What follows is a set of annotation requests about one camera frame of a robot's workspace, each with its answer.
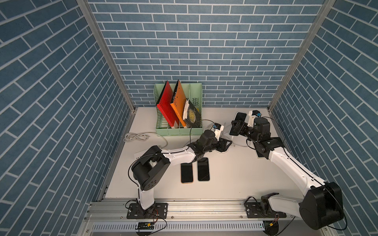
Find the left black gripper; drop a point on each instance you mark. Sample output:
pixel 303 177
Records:
pixel 221 145

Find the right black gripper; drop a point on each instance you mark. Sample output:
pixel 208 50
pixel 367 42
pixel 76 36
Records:
pixel 241 124

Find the black phone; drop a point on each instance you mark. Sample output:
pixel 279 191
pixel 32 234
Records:
pixel 203 170

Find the phone with green case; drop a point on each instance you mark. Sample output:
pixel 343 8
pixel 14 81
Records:
pixel 238 124

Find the phone with orange case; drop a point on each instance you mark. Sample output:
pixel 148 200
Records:
pixel 187 173

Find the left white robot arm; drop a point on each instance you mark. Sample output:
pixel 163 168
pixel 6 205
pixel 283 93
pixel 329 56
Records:
pixel 148 169

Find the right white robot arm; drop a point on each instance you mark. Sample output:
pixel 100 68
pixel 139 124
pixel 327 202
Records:
pixel 322 202

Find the black book in rack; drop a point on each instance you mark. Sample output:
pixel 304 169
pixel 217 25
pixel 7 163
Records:
pixel 191 115

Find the orange folder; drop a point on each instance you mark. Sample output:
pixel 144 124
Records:
pixel 178 101

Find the green file organizer rack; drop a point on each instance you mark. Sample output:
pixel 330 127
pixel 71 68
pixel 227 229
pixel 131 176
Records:
pixel 193 92

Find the red folder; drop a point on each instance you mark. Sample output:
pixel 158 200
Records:
pixel 163 104

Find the small green circuit board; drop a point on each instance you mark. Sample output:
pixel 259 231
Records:
pixel 149 226

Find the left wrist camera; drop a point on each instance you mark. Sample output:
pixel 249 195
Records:
pixel 217 129

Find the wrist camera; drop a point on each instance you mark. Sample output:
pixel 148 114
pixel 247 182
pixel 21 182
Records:
pixel 217 129
pixel 252 116

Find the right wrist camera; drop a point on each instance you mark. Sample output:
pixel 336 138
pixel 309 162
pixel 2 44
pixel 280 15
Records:
pixel 252 116

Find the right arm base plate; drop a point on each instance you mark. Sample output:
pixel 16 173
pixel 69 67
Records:
pixel 253 211

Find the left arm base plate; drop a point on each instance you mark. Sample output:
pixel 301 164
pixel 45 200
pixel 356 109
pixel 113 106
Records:
pixel 157 210

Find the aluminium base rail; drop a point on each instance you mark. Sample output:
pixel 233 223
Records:
pixel 109 217

